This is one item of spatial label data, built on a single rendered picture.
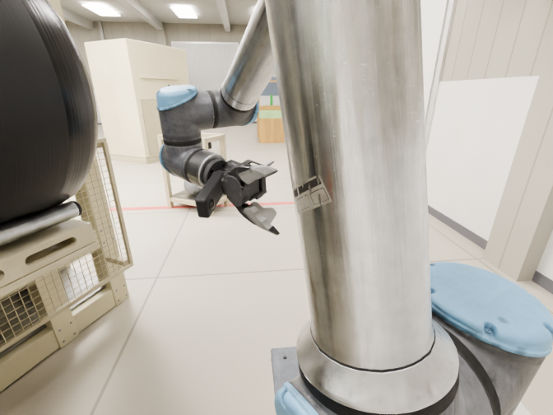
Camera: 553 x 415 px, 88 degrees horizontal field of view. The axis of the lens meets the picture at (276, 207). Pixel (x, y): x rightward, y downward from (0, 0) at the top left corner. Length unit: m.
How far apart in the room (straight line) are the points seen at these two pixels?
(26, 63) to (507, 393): 0.84
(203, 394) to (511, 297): 1.26
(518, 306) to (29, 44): 0.85
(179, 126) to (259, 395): 1.14
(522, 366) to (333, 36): 0.38
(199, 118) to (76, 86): 0.25
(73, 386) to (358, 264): 1.59
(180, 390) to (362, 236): 1.37
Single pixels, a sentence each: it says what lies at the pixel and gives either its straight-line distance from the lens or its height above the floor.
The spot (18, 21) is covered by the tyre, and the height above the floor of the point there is 1.31.
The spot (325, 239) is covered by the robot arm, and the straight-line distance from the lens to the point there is 0.22.
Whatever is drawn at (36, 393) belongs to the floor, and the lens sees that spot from 1.78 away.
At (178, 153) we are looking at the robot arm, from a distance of 0.72.
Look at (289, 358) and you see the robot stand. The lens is 0.78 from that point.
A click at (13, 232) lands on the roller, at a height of 0.90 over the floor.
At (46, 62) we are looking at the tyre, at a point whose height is 1.24.
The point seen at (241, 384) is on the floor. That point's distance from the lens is 1.49.
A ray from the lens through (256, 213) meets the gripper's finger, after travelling 0.60.
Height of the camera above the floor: 1.19
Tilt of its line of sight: 22 degrees down
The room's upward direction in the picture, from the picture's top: straight up
